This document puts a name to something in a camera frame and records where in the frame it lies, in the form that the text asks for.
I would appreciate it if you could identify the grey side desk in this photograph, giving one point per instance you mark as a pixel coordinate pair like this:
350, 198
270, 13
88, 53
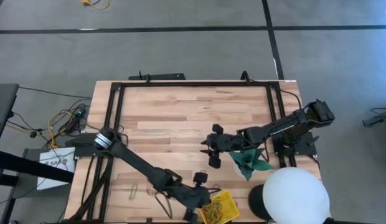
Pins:
3, 102

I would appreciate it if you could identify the black round lamp base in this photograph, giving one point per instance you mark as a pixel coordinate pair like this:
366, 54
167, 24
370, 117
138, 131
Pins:
255, 202

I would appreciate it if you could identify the yellow plastic basket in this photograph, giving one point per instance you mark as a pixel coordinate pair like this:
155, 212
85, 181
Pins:
227, 202

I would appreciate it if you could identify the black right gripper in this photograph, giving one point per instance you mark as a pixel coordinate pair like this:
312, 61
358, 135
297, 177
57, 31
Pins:
225, 143

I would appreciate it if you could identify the black power adapter green light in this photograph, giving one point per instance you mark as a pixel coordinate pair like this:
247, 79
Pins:
79, 112

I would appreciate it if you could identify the white globe lamp shade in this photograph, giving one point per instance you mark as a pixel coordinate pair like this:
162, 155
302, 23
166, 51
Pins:
295, 197

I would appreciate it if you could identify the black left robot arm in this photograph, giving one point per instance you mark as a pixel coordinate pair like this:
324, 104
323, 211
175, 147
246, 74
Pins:
134, 158

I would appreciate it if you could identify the black desk bar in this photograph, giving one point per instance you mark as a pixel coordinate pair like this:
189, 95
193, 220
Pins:
31, 166

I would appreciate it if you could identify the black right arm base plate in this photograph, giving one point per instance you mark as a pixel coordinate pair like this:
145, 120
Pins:
306, 146

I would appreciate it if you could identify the black metal table frame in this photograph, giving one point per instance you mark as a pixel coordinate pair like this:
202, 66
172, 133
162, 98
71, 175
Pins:
196, 84

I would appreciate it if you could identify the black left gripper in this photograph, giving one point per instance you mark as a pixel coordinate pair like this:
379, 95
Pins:
193, 196

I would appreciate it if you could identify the green artificial plant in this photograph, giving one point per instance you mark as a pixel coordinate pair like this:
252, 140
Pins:
249, 161

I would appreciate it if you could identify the black power strip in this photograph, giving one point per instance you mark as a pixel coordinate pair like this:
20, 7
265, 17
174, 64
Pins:
162, 76

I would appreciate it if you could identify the grey floor device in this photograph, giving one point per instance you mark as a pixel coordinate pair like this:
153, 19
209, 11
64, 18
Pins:
381, 118

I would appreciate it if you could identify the red rubber band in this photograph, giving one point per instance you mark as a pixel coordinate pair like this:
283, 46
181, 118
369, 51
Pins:
148, 189

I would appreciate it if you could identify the white paper sheet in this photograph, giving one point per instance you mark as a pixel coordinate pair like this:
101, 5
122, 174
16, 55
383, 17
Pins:
53, 155

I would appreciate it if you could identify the white plant pot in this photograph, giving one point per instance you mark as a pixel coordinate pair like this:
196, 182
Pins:
238, 169

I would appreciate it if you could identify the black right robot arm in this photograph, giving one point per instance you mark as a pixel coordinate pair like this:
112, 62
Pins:
283, 124

